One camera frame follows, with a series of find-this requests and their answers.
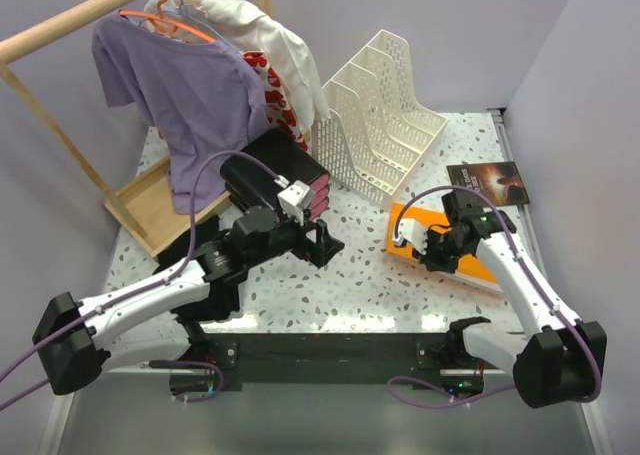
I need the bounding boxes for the orange clip folder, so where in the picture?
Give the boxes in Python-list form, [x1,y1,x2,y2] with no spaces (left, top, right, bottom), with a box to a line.
[386,202,502,296]

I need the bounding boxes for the black drawer cabinet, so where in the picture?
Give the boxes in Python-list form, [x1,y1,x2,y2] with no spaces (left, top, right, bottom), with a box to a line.
[219,127,331,216]

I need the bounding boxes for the pink drawer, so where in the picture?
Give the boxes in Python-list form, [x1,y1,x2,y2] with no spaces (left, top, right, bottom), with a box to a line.
[309,174,330,195]
[311,199,329,219]
[311,186,330,210]

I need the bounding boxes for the pink top drawer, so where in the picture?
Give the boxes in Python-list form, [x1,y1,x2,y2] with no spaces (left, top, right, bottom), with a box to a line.
[309,174,330,195]

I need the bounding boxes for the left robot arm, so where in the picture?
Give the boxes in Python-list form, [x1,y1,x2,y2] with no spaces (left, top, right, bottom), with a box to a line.
[32,207,345,395]

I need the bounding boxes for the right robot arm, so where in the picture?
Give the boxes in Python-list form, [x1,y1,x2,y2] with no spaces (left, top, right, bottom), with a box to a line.
[394,186,607,408]

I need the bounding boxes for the dark hardcover book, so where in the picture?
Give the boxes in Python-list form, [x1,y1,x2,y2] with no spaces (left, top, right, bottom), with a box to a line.
[446,161,530,206]

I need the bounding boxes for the wooden clothes rack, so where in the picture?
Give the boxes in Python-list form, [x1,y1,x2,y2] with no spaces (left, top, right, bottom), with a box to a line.
[0,0,276,256]

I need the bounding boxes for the red floral white garment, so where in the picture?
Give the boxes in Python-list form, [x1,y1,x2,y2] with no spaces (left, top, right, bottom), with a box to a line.
[242,47,318,151]

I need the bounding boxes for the white plastic file organizer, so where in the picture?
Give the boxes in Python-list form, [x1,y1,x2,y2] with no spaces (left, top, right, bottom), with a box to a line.
[311,30,447,210]

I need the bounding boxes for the purple t-shirt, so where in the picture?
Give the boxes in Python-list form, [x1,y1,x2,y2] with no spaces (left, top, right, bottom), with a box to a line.
[92,13,270,214]

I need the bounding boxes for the white shirt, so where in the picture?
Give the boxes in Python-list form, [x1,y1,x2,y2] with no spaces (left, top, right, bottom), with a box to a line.
[144,0,334,132]

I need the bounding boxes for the orange clothes hanger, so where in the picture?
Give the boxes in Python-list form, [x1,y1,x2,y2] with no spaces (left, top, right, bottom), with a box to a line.
[118,0,215,43]

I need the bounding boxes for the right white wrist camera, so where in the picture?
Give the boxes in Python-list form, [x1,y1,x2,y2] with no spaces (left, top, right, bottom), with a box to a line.
[392,218,428,255]

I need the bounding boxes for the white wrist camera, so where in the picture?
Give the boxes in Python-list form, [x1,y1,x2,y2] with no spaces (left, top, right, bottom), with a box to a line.
[277,181,316,225]
[392,218,428,255]

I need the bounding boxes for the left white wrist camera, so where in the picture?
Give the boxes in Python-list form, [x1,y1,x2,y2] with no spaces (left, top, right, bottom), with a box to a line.
[277,181,316,225]

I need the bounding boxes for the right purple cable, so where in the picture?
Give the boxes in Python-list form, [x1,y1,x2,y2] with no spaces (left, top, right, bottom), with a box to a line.
[387,185,604,406]

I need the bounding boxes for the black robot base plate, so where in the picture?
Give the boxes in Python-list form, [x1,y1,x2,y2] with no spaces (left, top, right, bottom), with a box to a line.
[150,323,491,398]

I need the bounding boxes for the aluminium frame rail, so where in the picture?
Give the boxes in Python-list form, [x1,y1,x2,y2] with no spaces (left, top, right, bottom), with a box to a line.
[487,107,616,455]

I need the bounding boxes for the blue wire hanger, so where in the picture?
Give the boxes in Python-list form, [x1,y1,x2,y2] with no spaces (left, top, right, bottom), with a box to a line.
[138,0,241,55]

